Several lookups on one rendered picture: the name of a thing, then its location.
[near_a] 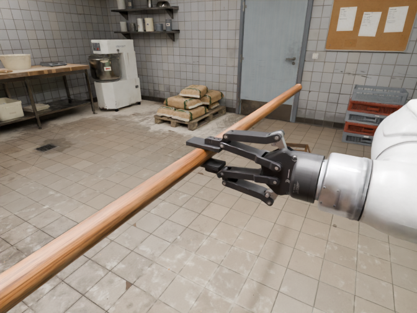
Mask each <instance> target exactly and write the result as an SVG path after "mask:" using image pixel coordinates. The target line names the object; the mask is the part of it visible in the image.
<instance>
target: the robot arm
mask: <svg viewBox="0 0 417 313"><path fill-rule="evenodd" d="M284 135H285V132H284V131H283V130H276V131H274V132H256V131H247V130H229V131H227V132H226V133H224V134H223V138H218V137H213V136H209V137H207V138H199V137H192V138H191V139H189V140H187V141H186V145H188V146H191V147H196V148H201V149H204V150H209V151H212V152H217V153H220V152H221V151H222V150H226V151H228V152H231V153H234V154H236V155H239V156H241V157H245V158H247V159H250V160H252V161H254V162H255V163H257V164H259V165H261V168H259V169H256V168H244V167H237V166H225V165H226V161H223V160H218V159H214V158H210V159H209V160H207V161H206V162H205V163H204V164H202V165H201V166H200V167H203V168H205V171H208V172H211V173H215V174H217V177H218V178H222V180H223V181H222V185H224V186H226V187H228V188H231V189H234V190H237V191H239V192H241V193H245V194H247V195H250V196H252V197H255V198H258V199H260V200H261V201H262V202H264V203H265V204H267V205H268V206H272V205H273V203H274V201H275V200H276V198H277V197H278V195H280V196H283V195H289V196H291V197H292V198H294V199H298V200H301V201H305V202H309V203H312V204H313V203H314V202H315V200H316V201H318V209H319V210H320V211H324V212H328V213H330V214H334V215H338V216H341V217H345V218H348V219H349V220H357V221H358V222H362V223H364V224H367V225H369V226H371V227H373V228H374V229H376V230H378V231H379V232H382V233H384V234H387V235H389V236H392V237H395V238H399V239H401V240H404V241H407V242H411V243H415V244H417V99H412V100H410V101H409V102H408V103H407V104H405V105H404V106H403V107H402V108H401V109H399V110H398V111H396V112H394V113H393V114H390V115H389V116H388V117H386V118H385V119H384V120H383V121H382V122H381V123H380V125H379V126H378V127H377V130H376V131H375V134H374V138H373V141H372V148H371V159H368V158H361V157H356V156H350V155H343V154H340V153H331V154H330V155H329V158H328V160H325V156H324V155H318V154H314V153H308V152H301V151H296V150H294V149H292V148H291V147H289V146H287V145H286V143H285V140H284ZM240 142H248V143H260V144H269V143H270V144H271V146H274V147H278V149H276V150H273V151H271V152H269V151H267V150H260V149H257V148H254V147H251V146H249V145H245V144H243V143H240ZM246 180H251V181H254V182H255V183H264V184H266V185H267V186H269V187H270V189H267V188H265V187H263V186H260V185H258V184H255V183H252V182H249V181H246Z"/></svg>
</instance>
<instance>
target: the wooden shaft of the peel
mask: <svg viewBox="0 0 417 313"><path fill-rule="evenodd" d="M301 89H302V85H301V84H296V85H295V86H293V87H292V88H290V89H288V90H287V91H286V92H284V93H282V94H281V95H279V96H277V97H276V98H275V99H273V100H271V101H270V102H268V103H267V104H265V105H263V106H262V107H260V108H259V109H257V110H256V111H254V112H253V113H251V114H250V115H248V116H246V117H245V118H244V119H241V120H240V121H239V122H237V123H235V124H234V125H232V126H231V127H229V128H228V129H226V130H224V131H223V132H222V133H220V134H218V135H217V136H215V137H218V138H223V134H224V133H226V132H227V131H229V130H248V129H250V128H251V127H252V126H254V125H255V124H257V123H258V122H259V121H260V120H262V119H263V118H265V116H267V115H268V114H270V113H271V112H272V111H273V110H275V109H276V108H278V107H279V106H280V105H281V104H283V103H284V102H286V101H287V100H288V99H290V98H291V97H292V96H293V95H295V94H296V93H298V92H299V91H300V90H301ZM216 154H217V152H212V151H209V150H204V149H201V148H196V149H195V150H193V151H192V152H190V153H188V154H187V155H186V156H184V157H182V158H181V159H179V160H178V161H176V162H175V163H173V164H172V165H170V166H168V167H167V168H165V169H164V170H162V171H160V172H159V173H157V174H156V175H154V176H153V177H151V178H150V179H148V180H146V181H145V182H144V183H142V184H140V185H139V186H137V187H135V188H134V189H132V190H131V191H129V192H128V193H126V194H124V195H123V196H122V197H120V198H118V199H117V200H115V201H114V202H112V203H110V204H109V205H108V206H106V207H104V208H103V209H101V210H100V211H98V212H96V213H95V214H93V215H92V216H90V217H88V218H87V219H86V220H84V221H82V222H81V223H79V224H78V225H76V226H75V227H73V228H72V229H70V230H69V231H67V232H65V233H64V234H62V235H60V236H59V237H57V238H56V239H54V240H53V241H51V242H50V243H48V244H46V245H45V246H44V247H42V248H40V249H39V250H37V251H36V252H34V253H33V254H31V255H29V256H28V257H26V258H24V259H23V260H22V261H20V262H18V263H17V264H15V265H14V266H12V267H10V268H9V269H8V270H6V271H4V272H3V273H1V274H0V313H6V312H8V311H9V310H11V309H12V308H13V307H14V306H16V305H17V304H18V303H20V302H21V301H23V300H24V299H25V298H26V297H28V296H29V295H30V294H32V293H33V292H34V291H36V290H37V289H38V288H39V287H41V286H42V285H44V284H45V283H46V282H47V281H49V280H50V279H52V278H53V277H54V276H56V275H57V274H58V273H59V272H61V271H62V270H63V269H65V268H66V267H67V266H69V265H70V264H72V262H74V261H75V260H77V259H78V258H79V257H81V256H82V255H83V254H85V253H86V252H87V251H88V250H90V249H91V248H92V247H94V246H95V245H97V244H98V243H99V242H100V241H102V240H103V239H105V238H106V237H107V236H108V235H110V234H111V233H112V232H113V231H115V230H116V229H118V228H119V227H120V226H121V225H123V224H124V223H126V222H127V221H128V220H130V219H131V218H132V217H133V216H135V215H136V214H138V213H139V212H140V211H141V210H143V209H144V208H145V207H146V206H148V205H149V204H151V203H152V202H153V201H155V200H156V199H157V198H159V197H160V196H161V195H163V194H164V193H165V192H166V191H168V190H169V189H171V188H172V187H173V186H174V185H176V184H177V183H178V182H180V181H181V180H182V179H184V178H185V177H186V176H188V175H189V174H191V173H192V172H193V171H194V170H196V169H197V168H198V167H199V166H201V165H202V164H204V163H205V162H206V161H207V160H209V159H210V158H211V157H213V156H214V155H216Z"/></svg>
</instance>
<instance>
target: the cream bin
mask: <svg viewBox="0 0 417 313"><path fill-rule="evenodd" d="M4 103H5V104H4ZM21 103H22V102H21V101H20V100H16V99H9V98H0V121H4V120H9V119H14V118H17V117H22V116H24V113H23V110H22V105H21Z"/></svg>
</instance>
